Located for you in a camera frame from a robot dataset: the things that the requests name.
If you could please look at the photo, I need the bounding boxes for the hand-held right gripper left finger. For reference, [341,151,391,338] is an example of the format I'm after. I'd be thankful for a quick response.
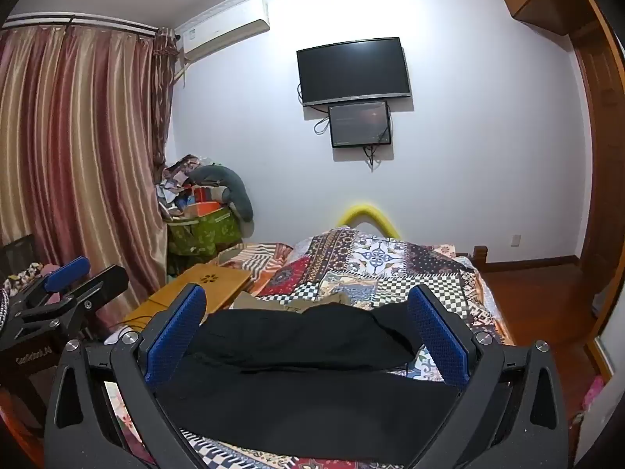
[44,283,216,469]

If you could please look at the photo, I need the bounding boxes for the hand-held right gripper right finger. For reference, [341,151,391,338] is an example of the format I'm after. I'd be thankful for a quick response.
[405,283,572,469]

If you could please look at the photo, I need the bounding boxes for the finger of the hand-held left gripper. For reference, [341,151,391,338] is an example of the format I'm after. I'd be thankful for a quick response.
[14,265,130,343]
[7,256,92,313]

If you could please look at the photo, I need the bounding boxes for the khaki pants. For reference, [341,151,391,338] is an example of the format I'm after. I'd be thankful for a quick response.
[234,290,352,314]

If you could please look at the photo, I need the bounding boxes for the black pants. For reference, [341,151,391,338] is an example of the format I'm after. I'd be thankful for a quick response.
[156,300,464,462]

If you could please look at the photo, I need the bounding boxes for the black chair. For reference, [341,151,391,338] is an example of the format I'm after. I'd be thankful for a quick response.
[0,235,36,279]

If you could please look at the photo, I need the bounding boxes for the wooden lap desk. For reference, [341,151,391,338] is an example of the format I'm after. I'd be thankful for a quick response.
[122,263,252,340]

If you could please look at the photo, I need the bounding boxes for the plain orange blanket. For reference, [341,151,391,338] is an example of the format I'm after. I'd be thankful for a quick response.
[481,274,513,347]

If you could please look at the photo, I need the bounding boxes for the patchwork patterned bedspread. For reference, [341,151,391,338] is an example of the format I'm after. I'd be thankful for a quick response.
[105,227,513,469]

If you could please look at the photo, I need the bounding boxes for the green patterned bag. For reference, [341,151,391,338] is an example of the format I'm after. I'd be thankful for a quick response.
[166,205,242,257]

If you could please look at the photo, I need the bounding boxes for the striped orange blanket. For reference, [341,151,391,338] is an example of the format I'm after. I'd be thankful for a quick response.
[217,242,294,299]

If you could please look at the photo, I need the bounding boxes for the pink and gold striped curtain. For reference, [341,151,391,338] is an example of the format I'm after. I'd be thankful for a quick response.
[0,24,177,304]

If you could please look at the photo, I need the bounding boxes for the orange box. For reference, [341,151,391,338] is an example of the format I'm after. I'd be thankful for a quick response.
[184,199,220,218]

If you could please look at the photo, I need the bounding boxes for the pile of mixed clutter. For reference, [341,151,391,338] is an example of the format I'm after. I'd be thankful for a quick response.
[156,154,216,220]

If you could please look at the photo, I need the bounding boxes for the yellow foam tube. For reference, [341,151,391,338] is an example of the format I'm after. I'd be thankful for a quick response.
[338,200,401,240]

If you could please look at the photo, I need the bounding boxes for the grey plush pillow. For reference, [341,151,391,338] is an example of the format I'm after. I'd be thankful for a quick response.
[188,165,255,220]

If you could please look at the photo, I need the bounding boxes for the pink slippers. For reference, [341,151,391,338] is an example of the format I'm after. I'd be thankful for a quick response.
[583,376,606,411]

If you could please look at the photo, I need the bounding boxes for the wood framed mirror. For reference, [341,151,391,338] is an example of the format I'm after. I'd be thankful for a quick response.
[586,298,625,384]

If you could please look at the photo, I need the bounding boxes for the white bundle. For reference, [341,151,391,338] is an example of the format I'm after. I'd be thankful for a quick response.
[569,386,616,469]

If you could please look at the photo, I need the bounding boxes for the brown wooden door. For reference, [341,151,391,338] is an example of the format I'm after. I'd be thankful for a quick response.
[561,0,625,353]

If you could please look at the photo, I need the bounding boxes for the curtain rod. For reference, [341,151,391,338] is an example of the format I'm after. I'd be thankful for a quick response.
[0,10,162,35]

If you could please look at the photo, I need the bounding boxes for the thin black cable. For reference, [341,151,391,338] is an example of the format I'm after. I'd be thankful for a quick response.
[107,315,152,333]

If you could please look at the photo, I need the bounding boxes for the small black wall monitor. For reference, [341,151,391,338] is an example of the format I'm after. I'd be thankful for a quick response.
[328,101,393,149]

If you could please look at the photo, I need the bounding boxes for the large black wall television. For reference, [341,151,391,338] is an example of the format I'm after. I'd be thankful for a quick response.
[296,36,412,107]

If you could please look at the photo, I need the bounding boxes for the white wall air conditioner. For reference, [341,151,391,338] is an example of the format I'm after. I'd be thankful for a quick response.
[178,0,271,64]

